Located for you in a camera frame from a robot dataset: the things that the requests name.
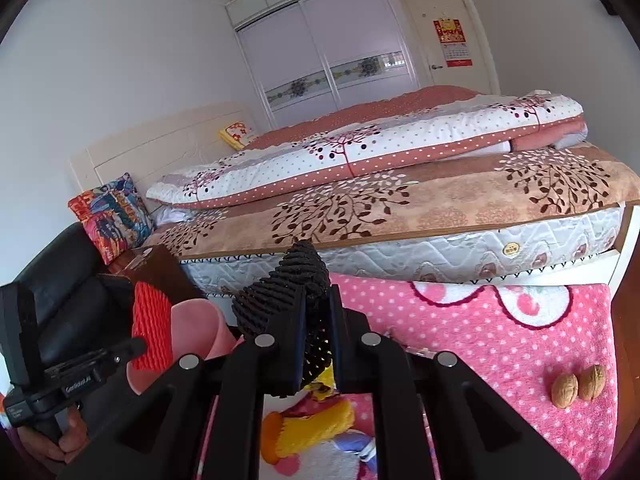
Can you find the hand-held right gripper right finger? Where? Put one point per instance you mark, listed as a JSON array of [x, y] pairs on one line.
[[334, 345]]

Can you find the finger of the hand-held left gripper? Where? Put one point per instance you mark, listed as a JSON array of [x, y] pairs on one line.
[[117, 356]]

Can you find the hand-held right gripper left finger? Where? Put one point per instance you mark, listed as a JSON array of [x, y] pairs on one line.
[[300, 345]]

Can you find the red foam net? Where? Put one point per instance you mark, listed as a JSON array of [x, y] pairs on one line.
[[152, 320]]

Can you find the black foam net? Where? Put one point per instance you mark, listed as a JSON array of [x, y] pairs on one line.
[[300, 265]]

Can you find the pink plastic bin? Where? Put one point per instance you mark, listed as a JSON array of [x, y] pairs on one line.
[[197, 325]]

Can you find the person's left hand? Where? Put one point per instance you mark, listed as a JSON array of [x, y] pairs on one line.
[[75, 435]]

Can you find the black leather chair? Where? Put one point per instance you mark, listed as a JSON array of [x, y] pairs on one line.
[[65, 270]]

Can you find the brown wooden nightstand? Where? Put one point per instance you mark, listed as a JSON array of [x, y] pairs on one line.
[[160, 270]]

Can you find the colourful printed cushion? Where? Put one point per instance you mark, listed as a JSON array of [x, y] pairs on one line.
[[112, 217]]

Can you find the white quilted mattress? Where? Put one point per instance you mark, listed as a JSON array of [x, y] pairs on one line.
[[450, 250]]

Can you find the pink polka-dot plush blanket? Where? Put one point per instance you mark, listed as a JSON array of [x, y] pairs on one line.
[[490, 350]]

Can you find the bed with brown cover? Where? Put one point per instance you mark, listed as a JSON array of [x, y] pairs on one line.
[[440, 205]]

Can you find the white polka-dot tree-print quilt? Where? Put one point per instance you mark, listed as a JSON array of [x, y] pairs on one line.
[[375, 150]]

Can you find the cream wooden headboard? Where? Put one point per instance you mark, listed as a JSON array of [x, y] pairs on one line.
[[150, 150]]

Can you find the yellow flower-print pillow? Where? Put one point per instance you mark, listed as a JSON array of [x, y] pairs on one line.
[[237, 134]]

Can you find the salmon pink bed sheet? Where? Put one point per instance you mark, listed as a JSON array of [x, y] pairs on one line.
[[360, 115]]

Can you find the round brown walnut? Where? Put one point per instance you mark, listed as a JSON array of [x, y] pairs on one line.
[[565, 390], [592, 382]]

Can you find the sliding-door wardrobe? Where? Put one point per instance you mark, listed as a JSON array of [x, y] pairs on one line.
[[325, 45]]

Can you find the folded salmon pink blanket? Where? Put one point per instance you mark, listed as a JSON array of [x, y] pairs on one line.
[[550, 135]]

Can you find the white room door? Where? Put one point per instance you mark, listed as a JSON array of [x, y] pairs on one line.
[[425, 35]]

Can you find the white bed frame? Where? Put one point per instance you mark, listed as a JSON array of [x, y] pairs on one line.
[[620, 260]]

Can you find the red wall calendar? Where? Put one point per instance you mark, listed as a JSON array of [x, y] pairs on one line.
[[452, 40]]

